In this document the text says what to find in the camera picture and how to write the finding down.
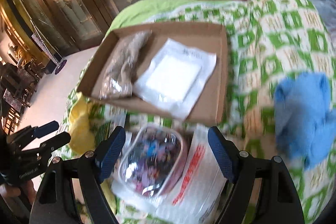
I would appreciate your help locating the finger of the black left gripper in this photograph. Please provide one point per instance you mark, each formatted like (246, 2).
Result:
(45, 129)
(55, 142)

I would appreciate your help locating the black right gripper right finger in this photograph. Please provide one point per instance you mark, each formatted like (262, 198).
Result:
(278, 200)

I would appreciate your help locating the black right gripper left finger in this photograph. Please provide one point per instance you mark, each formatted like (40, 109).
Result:
(55, 199)

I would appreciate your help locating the brown fuzzy item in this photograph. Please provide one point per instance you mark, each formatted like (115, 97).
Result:
(117, 79)

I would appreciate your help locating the white packet with red text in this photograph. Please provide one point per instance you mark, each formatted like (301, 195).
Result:
(193, 199)

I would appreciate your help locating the cartoon print zip pouch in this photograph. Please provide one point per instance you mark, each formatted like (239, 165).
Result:
(154, 162)

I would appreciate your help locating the white pad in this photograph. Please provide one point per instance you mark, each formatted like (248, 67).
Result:
(175, 78)

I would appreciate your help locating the person's left hand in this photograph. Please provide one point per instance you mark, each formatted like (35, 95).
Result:
(8, 191)

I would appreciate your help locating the yellow towel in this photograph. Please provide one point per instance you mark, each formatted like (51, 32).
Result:
(87, 126)

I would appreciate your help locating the dark wooden chairs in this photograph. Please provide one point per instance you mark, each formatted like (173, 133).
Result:
(17, 88)

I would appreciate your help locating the purple base floor stand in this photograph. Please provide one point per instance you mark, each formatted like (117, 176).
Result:
(60, 62)

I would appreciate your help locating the blue towel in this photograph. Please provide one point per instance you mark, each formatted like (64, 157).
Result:
(304, 119)

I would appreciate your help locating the green patterned quilt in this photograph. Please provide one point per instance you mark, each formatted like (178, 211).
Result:
(268, 41)

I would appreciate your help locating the shallow cardboard box tray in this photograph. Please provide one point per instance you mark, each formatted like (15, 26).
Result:
(208, 37)

